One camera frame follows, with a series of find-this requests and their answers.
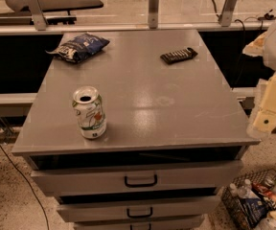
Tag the top grey drawer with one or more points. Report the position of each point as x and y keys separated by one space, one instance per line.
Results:
x=132 y=179

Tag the clear plastic bottle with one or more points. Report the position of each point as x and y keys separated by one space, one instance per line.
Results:
x=245 y=190

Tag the grey drawer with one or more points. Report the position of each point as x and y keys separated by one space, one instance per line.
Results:
x=139 y=209
x=132 y=179
x=179 y=223

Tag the bottom grey drawer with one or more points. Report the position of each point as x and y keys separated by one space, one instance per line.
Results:
x=179 y=223

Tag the metal bracket post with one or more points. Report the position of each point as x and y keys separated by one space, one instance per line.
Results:
x=38 y=18
x=226 y=15
x=153 y=14

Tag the blue chip bag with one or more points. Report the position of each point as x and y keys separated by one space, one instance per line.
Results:
x=80 y=48

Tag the red snack packet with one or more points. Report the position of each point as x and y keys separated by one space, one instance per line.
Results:
x=263 y=192

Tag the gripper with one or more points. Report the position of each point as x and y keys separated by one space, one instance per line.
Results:
x=264 y=121

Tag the middle metal bracket post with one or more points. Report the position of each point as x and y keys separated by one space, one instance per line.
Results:
x=153 y=14

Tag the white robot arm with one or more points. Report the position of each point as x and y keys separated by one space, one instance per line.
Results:
x=264 y=46

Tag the left metal bracket post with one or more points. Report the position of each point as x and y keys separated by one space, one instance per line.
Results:
x=38 y=18

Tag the middle grey drawer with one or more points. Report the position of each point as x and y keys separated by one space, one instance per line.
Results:
x=139 y=209

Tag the wire basket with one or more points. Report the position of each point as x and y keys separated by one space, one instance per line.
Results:
x=231 y=200

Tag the grey drawer cabinet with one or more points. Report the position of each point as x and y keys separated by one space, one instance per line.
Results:
x=156 y=113

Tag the right metal bracket post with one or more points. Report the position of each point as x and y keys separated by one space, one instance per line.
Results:
x=226 y=15

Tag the blue snack bag in basket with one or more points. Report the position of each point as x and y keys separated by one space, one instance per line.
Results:
x=254 y=209

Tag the white green soda can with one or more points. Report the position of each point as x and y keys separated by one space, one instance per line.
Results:
x=88 y=105

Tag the black bench seat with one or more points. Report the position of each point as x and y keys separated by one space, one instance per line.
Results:
x=20 y=13

